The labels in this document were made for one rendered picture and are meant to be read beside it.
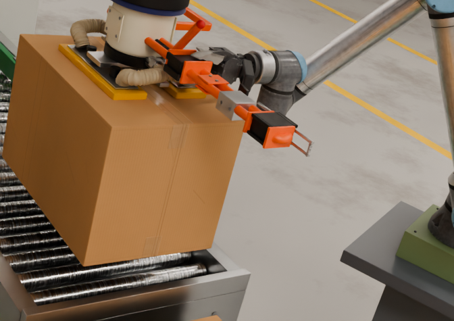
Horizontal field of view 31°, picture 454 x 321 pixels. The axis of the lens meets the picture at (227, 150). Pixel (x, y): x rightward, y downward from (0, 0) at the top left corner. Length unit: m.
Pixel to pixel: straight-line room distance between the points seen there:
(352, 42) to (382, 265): 0.64
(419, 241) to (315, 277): 1.34
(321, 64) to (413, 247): 0.60
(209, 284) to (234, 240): 1.47
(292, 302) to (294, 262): 0.33
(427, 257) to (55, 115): 1.13
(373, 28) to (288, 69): 0.26
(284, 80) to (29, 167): 0.77
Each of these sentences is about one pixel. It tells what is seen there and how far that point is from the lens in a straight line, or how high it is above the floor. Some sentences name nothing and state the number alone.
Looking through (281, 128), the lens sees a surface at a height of 1.24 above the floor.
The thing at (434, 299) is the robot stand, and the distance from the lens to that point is 2.38.
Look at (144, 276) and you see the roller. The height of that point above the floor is 0.55.
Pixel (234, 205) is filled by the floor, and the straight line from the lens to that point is 4.12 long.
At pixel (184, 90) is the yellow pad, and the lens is 2.23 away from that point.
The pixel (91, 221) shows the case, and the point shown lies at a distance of 2.08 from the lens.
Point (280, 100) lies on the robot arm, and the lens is 2.25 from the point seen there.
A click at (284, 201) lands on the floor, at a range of 4.30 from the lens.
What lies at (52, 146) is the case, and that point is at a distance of 2.26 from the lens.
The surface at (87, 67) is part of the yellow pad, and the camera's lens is 2.24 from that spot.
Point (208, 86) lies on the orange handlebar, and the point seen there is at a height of 1.22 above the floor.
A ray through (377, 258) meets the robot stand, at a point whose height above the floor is 0.75.
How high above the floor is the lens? 1.88
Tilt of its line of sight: 24 degrees down
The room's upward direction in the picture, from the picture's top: 15 degrees clockwise
